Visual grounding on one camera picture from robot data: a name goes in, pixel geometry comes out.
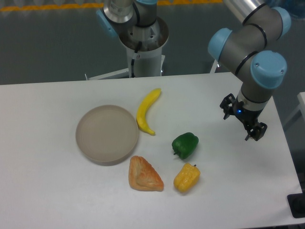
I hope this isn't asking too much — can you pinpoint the black device at table edge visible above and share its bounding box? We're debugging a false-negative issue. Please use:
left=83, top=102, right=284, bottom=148
left=287, top=193, right=305, bottom=219

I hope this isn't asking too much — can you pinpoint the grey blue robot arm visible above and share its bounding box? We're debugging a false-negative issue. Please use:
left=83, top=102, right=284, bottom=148
left=96, top=0, right=291, bottom=140

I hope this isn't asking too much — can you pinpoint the green pepper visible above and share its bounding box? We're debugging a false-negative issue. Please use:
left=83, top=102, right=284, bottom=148
left=172, top=132, right=199, bottom=159

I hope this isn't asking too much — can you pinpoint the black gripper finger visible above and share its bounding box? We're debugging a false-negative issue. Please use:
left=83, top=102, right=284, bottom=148
left=220, top=94, right=236, bottom=120
left=244, top=122, right=267, bottom=141

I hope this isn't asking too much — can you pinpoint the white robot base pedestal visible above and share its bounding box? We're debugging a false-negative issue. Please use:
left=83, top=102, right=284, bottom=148
left=88, top=17, right=169, bottom=80

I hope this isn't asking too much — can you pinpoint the yellow pepper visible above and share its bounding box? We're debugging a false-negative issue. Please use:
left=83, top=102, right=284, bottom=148
left=173, top=163, right=201, bottom=193

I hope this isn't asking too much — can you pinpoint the beige round plate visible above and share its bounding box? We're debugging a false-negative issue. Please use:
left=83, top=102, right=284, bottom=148
left=75, top=105, right=139, bottom=166

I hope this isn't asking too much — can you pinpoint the black cable on pedestal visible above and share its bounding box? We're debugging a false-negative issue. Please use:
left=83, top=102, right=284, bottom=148
left=130, top=41, right=143, bottom=78

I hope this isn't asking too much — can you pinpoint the triangular puff pastry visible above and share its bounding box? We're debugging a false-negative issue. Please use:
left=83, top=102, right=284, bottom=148
left=128, top=156, right=164, bottom=191

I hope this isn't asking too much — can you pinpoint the yellow banana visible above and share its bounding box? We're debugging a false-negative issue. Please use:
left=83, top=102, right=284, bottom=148
left=136, top=88, right=162, bottom=135

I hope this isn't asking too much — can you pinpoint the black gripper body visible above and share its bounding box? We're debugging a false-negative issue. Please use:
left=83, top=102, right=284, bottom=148
left=233, top=100, right=265, bottom=126

